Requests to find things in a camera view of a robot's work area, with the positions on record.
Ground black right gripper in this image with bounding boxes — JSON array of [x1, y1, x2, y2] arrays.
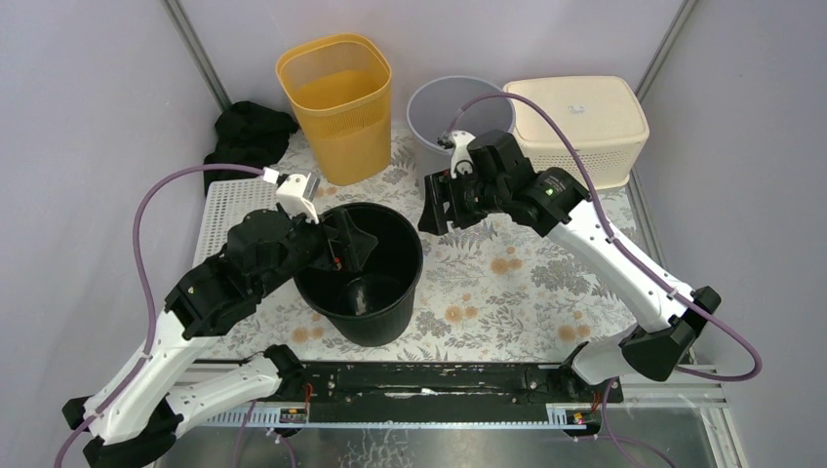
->
[[416, 164, 507, 236]]

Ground black bin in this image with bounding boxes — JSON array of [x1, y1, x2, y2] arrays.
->
[[294, 202, 423, 347]]

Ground grey bin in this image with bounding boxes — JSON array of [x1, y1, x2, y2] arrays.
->
[[406, 75, 515, 192]]

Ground white perforated plastic basket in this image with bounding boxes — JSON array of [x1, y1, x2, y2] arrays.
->
[[192, 178, 277, 266]]

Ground yellow perforated waste bin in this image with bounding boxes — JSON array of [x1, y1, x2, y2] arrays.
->
[[275, 33, 393, 186]]

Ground cream large plastic basket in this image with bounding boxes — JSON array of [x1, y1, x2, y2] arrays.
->
[[503, 76, 650, 190]]

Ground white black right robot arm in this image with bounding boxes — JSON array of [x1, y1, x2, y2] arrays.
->
[[417, 131, 721, 402]]

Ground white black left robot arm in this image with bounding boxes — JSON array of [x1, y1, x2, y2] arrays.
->
[[62, 208, 378, 467]]

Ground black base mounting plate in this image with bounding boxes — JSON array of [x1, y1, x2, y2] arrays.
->
[[267, 362, 624, 424]]

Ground black crumpled cloth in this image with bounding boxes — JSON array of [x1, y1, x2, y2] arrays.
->
[[204, 101, 299, 169]]

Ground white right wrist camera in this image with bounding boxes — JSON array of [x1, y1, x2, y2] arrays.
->
[[438, 131, 475, 178]]

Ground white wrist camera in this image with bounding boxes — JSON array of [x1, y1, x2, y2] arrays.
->
[[438, 131, 475, 178], [262, 168, 320, 224]]

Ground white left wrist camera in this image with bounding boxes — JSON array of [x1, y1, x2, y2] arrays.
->
[[262, 168, 320, 224]]

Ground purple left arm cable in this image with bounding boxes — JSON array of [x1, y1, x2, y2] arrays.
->
[[53, 164, 273, 468]]

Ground aluminium frame rails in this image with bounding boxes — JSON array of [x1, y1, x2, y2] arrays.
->
[[126, 0, 751, 468]]

